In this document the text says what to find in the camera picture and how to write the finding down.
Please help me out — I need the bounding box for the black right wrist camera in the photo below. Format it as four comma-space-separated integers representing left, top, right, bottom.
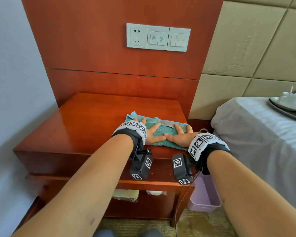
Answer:
172, 153, 194, 185

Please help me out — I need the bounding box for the white plain switch plate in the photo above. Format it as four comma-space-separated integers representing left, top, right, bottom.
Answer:
167, 27, 191, 52

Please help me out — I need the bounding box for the purple plastic bin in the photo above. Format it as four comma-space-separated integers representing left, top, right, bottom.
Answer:
187, 171, 222, 213

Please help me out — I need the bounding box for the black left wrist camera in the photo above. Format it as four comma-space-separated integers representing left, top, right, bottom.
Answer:
129, 148, 153, 180

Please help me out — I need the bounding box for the black hanging cable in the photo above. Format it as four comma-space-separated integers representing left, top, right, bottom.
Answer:
172, 168, 203, 229

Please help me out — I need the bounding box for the red wooden nightstand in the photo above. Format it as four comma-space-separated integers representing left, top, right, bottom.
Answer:
13, 93, 203, 227

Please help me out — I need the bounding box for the person's left forearm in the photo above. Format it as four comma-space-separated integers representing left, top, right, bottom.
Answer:
11, 134, 134, 237

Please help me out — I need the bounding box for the black wristband with markers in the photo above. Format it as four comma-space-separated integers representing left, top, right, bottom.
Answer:
187, 132, 231, 175
111, 120, 147, 158

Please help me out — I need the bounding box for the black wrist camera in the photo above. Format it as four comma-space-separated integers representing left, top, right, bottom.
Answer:
129, 148, 153, 180
172, 153, 194, 185

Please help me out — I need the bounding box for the white power socket plate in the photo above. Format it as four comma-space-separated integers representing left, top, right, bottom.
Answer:
126, 23, 148, 49

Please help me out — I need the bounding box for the white patterned teacup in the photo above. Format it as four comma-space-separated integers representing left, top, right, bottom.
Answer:
279, 92, 296, 103

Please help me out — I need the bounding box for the white bedding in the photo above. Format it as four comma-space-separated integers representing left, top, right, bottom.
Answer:
210, 89, 296, 218

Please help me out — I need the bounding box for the brown round tray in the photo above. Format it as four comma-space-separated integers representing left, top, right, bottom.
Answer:
269, 97, 296, 124

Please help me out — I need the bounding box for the beige flat packet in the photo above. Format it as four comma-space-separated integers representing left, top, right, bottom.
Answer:
112, 189, 139, 203

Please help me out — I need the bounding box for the person's right hand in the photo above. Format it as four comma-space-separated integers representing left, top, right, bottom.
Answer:
164, 123, 200, 148

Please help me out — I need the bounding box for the beige padded headboard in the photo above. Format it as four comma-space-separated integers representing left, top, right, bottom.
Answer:
188, 0, 296, 120

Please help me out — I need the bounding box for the black right wristband with markers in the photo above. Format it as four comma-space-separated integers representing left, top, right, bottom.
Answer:
187, 132, 231, 175

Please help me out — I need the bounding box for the person's left hand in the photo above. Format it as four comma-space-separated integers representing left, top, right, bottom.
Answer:
133, 118, 167, 146

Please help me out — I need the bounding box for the white double button switch plate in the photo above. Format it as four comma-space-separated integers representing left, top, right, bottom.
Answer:
147, 25, 170, 51

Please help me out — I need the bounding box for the black left wristband with markers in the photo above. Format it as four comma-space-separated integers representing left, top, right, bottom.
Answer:
111, 120, 147, 158

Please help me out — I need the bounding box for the teal cleaning cloth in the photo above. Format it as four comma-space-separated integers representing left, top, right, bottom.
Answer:
125, 111, 197, 151

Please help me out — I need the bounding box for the red wooden wall panel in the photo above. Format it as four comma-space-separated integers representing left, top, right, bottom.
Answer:
20, 0, 224, 121

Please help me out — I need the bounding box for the person's right forearm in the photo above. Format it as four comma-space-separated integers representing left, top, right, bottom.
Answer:
207, 150, 296, 237

